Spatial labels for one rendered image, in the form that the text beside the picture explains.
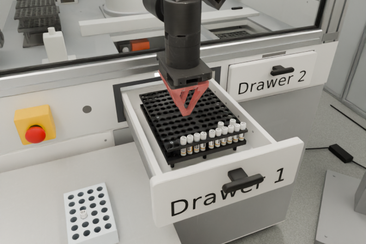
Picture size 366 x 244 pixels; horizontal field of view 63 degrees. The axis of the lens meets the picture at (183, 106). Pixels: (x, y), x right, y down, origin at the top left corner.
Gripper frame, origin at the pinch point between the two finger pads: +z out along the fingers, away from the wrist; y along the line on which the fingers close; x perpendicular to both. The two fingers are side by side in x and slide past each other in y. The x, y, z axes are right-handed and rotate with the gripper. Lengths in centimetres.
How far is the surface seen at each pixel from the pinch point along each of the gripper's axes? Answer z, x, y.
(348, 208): 96, -94, 17
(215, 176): 7.1, -1.4, -11.6
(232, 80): 9.9, -22.3, 20.5
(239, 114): 9.8, -16.2, 5.8
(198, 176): 5.8, 1.7, -11.6
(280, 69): 7.7, -35.4, 17.5
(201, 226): 74, -15, 21
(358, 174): 101, -121, 36
